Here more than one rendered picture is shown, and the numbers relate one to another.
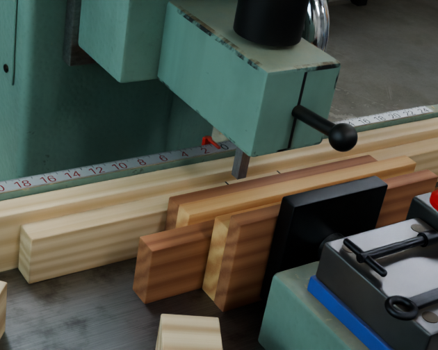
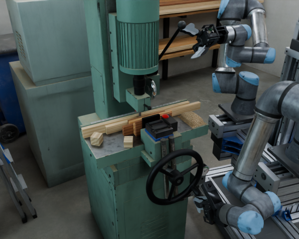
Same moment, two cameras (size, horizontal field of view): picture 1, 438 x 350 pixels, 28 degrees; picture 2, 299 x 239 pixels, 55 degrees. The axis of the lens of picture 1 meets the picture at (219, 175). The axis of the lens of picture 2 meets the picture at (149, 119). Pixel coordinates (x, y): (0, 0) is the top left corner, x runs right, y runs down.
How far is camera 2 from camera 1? 76 cm
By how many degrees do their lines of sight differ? 9
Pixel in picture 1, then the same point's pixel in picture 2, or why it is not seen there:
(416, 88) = not seen: hidden behind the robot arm
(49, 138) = (111, 112)
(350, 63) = (209, 85)
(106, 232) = (117, 125)
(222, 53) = (132, 96)
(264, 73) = (137, 99)
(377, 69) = not seen: hidden behind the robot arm
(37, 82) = (108, 103)
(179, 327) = (126, 137)
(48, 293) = (109, 135)
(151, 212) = (125, 122)
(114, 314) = (119, 137)
